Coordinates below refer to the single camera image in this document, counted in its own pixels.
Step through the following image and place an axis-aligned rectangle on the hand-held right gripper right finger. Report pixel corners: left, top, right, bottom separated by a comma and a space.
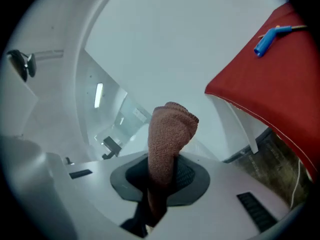
166, 155, 211, 207

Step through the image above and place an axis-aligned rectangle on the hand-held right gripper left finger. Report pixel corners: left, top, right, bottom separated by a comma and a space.
109, 153, 150, 203

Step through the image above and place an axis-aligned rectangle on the brown cleaning cloth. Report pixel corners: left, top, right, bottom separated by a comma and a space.
146, 101, 200, 229

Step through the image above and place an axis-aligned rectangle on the frosted glass partition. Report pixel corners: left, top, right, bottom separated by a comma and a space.
93, 100, 153, 145

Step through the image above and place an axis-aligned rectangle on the long ceiling light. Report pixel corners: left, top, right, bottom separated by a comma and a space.
94, 82, 104, 109

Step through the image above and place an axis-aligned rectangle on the white table with red cover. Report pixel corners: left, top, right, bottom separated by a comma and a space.
204, 1, 320, 184

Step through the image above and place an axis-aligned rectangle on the white extension cable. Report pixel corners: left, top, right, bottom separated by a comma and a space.
290, 158, 302, 208

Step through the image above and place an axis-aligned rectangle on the blue handled squeegee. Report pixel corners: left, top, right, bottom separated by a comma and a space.
253, 24, 309, 59

